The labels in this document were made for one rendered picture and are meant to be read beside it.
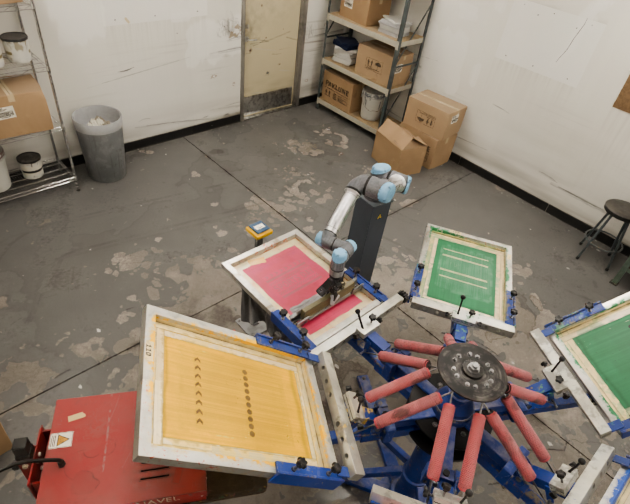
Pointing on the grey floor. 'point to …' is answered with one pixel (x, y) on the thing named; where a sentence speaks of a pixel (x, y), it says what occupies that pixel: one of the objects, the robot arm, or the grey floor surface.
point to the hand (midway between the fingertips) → (327, 301)
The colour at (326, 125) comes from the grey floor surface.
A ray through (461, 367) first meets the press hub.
